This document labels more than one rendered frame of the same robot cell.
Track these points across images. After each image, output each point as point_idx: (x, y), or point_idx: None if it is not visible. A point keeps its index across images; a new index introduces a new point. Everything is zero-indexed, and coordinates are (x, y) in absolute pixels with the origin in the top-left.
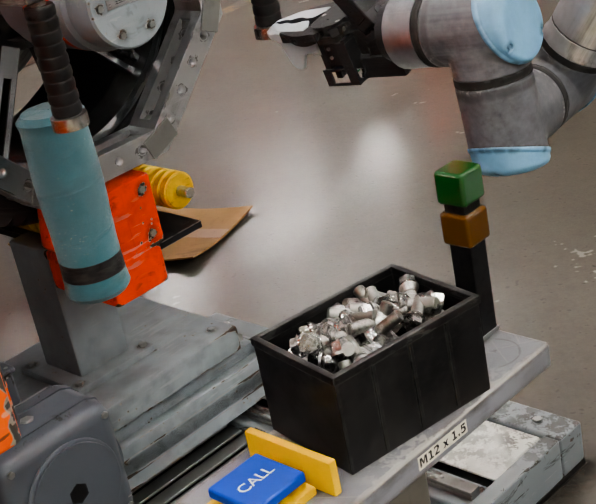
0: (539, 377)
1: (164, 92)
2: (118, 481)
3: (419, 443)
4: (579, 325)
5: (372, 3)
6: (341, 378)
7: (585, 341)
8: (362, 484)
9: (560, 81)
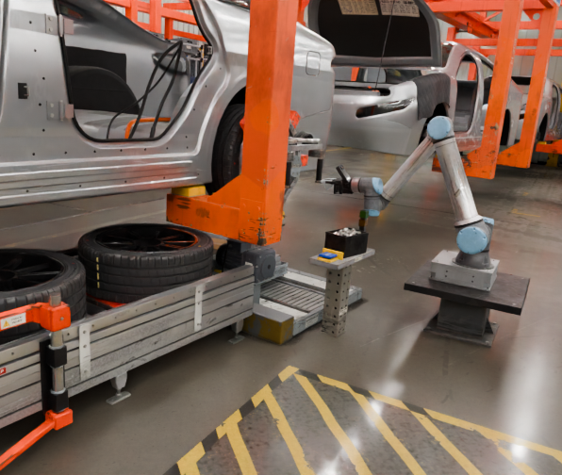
0: None
1: (285, 191)
2: (274, 268)
3: (355, 256)
4: (355, 278)
5: (348, 178)
6: (347, 237)
7: (356, 281)
8: (346, 259)
9: (382, 201)
